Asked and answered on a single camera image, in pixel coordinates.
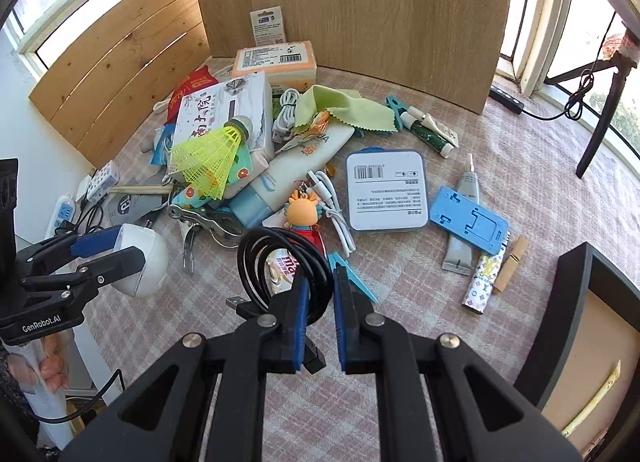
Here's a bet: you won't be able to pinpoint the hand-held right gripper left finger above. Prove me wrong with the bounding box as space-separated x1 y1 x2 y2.
59 269 313 462

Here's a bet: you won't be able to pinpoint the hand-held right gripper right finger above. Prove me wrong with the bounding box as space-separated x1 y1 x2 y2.
332 267 583 462

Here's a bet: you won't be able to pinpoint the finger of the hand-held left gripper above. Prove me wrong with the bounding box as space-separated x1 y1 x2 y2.
15 224 123 268
20 245 147 300

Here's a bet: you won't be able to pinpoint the white dome lamp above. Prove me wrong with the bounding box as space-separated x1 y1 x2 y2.
114 223 170 299

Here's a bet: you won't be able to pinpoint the black usb cable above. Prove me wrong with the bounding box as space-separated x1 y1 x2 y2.
225 227 335 374

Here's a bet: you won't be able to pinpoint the square blue-rimmed white tin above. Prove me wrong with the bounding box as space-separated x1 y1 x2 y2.
346 147 430 232

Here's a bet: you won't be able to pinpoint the yellow shuttlecock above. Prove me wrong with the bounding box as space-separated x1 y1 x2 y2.
170 114 252 201

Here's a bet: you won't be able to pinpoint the white sunscreen tube blue cap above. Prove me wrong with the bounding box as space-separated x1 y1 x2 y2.
229 124 356 229

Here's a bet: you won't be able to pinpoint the white printed cardboard box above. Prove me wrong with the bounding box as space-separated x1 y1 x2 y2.
167 71 275 183

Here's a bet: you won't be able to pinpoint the grey squeeze tube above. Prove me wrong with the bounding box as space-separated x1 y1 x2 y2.
441 153 482 276

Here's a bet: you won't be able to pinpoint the green microfibre cloth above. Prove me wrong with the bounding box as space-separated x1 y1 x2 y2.
292 84 398 135

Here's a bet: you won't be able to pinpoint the black rectangular container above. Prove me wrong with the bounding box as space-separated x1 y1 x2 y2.
514 242 640 453

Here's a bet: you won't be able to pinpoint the person's left forearm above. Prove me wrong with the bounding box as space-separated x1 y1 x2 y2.
0 342 41 443

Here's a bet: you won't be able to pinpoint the person's left hand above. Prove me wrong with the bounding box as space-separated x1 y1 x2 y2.
10 334 70 393

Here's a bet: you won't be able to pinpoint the teal plastic clothespin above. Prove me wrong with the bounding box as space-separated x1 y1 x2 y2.
385 96 412 133
327 252 379 304

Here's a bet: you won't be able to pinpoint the white blue power strip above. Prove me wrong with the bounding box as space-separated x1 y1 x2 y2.
46 194 81 238

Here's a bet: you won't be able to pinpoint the grey pouch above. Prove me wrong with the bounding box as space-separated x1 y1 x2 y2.
107 189 171 228

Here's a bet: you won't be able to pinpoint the white dotted small box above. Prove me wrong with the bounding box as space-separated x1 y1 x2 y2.
86 159 121 203

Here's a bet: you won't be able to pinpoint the paper-wrapped chopsticks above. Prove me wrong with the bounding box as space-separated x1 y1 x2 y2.
107 182 173 194

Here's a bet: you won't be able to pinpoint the metal clamp tool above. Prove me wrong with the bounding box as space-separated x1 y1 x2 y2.
166 202 241 275

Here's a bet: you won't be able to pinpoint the blue wet wipes packet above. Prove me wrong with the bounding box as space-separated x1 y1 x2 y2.
150 122 177 165

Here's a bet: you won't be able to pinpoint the white patterned lighter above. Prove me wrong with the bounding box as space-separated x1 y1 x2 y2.
460 252 503 317

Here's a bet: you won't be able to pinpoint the blue plastic phone stand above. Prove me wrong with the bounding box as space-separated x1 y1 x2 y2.
429 185 511 257

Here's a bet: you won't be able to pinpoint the pine plank board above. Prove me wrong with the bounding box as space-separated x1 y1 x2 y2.
27 0 211 170

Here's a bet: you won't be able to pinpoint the wooden clothespin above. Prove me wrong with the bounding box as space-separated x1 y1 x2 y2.
492 235 529 294

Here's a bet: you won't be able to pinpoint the red snack packet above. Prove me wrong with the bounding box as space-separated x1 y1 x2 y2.
165 67 221 125

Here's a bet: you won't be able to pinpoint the orange candy wrapper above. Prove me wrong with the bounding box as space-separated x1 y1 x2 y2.
295 109 333 135

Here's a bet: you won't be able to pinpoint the dark green tube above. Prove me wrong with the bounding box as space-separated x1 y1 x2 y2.
410 119 453 159

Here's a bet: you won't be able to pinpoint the white cream tube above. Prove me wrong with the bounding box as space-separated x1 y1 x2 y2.
402 109 460 148

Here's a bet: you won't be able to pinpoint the orange wrapped sponge block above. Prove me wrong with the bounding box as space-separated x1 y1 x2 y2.
231 40 319 93

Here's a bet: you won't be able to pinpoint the small grey card package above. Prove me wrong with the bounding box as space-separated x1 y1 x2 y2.
250 5 288 48

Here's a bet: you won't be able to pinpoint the black inline controller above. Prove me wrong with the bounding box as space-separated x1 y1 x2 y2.
489 84 525 115

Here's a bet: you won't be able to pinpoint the light wood panel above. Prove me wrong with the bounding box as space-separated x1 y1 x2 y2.
186 0 516 115

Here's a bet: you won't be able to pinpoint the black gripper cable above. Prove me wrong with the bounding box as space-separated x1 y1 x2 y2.
30 368 123 425

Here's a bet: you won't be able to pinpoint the orange cartoon keychain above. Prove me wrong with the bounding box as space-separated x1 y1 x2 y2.
282 181 323 243

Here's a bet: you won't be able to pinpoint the white charging cable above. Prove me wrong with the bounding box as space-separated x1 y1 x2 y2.
305 169 357 253

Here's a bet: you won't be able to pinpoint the white usb cable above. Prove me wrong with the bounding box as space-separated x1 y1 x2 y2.
271 87 301 145

